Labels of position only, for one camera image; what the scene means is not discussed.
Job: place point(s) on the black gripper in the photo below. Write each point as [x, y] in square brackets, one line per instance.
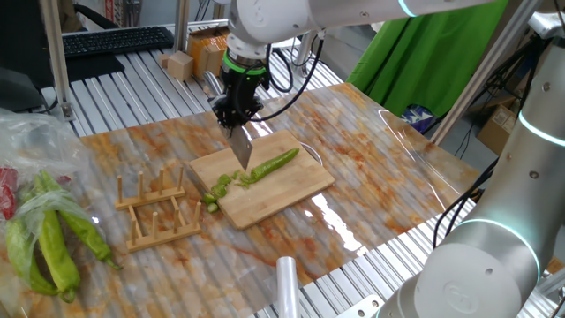
[243, 95]

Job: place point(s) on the steel cleaver knife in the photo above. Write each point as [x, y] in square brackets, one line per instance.
[242, 148]

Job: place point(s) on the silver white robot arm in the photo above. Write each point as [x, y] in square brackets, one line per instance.
[353, 13]

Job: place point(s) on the cut green chili pepper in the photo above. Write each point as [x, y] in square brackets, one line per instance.
[271, 164]

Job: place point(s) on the whole green chili pepper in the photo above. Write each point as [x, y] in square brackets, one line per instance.
[17, 256]
[88, 234]
[55, 252]

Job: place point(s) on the taped cardboard box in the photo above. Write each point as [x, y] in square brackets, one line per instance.
[205, 55]

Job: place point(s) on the large wooden cube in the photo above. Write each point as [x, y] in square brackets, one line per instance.
[180, 66]

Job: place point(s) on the small wooden block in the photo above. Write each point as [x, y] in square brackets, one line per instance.
[163, 60]

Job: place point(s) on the wooden cutting board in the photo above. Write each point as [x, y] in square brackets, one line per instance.
[300, 181]

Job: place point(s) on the wooden peg rack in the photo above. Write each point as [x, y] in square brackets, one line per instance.
[150, 198]

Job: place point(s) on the marble pattern plastic mat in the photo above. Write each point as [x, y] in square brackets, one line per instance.
[375, 146]

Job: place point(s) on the black computer keyboard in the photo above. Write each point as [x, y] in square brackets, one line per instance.
[115, 40]

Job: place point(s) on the black flat pad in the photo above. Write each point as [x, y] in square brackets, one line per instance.
[95, 66]

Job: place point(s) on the blue white patterned bag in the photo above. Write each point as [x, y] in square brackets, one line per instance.
[415, 117]

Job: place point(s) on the white plastic film roll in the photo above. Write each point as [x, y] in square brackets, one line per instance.
[288, 287]

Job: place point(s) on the red vegetable in bag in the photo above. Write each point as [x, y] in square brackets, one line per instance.
[6, 199]
[63, 179]

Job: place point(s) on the green cloth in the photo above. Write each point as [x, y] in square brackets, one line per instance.
[419, 70]

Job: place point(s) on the clear plastic bag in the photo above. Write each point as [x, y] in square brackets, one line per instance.
[39, 141]

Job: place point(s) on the dark grey rounded object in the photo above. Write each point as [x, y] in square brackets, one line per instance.
[20, 90]

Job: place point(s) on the black computer monitor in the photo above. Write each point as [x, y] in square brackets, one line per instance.
[22, 35]

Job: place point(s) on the open cardboard box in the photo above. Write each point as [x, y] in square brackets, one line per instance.
[494, 128]

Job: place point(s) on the black tripod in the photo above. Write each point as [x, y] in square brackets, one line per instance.
[532, 66]

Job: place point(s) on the grey tripod mounted device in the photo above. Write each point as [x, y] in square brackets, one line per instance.
[547, 24]

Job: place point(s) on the aluminium frame post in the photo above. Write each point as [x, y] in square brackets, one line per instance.
[474, 86]
[181, 26]
[55, 53]

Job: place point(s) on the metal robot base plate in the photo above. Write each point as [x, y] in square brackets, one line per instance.
[359, 309]

